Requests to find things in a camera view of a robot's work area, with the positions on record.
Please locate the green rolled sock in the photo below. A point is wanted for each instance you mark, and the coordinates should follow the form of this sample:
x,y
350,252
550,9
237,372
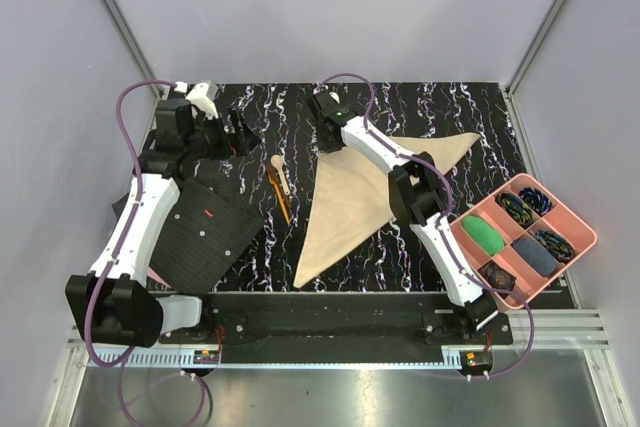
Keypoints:
x,y
483,234

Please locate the blue patterned sock roll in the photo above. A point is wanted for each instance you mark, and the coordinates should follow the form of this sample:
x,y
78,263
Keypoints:
x,y
537,200

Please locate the pink paper sheet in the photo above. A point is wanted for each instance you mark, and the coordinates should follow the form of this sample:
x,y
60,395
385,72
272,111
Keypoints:
x,y
154,276

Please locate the brown patterned sock roll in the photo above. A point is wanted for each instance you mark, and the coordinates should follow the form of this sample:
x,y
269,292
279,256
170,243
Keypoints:
x,y
497,277

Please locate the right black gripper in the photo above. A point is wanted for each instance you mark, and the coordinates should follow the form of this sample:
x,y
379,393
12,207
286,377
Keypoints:
x,y
325,147

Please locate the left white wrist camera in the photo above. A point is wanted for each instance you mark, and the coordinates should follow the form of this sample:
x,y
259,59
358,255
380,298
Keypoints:
x,y
198,96

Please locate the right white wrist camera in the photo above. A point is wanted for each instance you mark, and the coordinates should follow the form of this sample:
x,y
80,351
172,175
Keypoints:
x,y
326,98

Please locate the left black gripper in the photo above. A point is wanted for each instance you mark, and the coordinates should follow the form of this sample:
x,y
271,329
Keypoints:
x,y
243,140

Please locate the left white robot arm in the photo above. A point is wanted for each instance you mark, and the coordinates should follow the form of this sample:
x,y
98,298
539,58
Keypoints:
x,y
122,311

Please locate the grey rolled sock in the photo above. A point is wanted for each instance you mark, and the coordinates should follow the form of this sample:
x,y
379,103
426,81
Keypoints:
x,y
535,255

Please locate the slotted cable duct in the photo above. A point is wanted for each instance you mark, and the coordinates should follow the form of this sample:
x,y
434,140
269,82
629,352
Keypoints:
x,y
174,358

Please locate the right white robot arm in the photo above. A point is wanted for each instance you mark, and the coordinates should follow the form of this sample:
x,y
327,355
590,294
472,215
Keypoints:
x,y
419,197

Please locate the teal patterned sock roll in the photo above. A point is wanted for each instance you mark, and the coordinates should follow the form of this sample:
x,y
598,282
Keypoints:
x,y
555,244

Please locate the beige cloth napkin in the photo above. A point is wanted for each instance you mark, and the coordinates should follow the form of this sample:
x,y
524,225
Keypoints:
x,y
350,203

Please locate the pink divided tray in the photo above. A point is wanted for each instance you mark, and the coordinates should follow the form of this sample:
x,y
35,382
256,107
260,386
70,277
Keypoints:
x,y
529,284

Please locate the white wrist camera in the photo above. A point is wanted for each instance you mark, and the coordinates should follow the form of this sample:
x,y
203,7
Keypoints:
x,y
326,98
198,96

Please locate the yellow patterned sock roll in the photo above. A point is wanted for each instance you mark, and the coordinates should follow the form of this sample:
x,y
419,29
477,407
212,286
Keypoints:
x,y
518,210

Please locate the orange plastic knife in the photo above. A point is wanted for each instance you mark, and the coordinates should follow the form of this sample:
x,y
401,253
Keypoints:
x,y
280,195

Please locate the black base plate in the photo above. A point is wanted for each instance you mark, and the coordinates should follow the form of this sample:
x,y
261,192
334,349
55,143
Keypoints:
x,y
334,329

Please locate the beige wooden spoon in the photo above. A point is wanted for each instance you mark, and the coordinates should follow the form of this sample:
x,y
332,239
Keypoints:
x,y
278,163

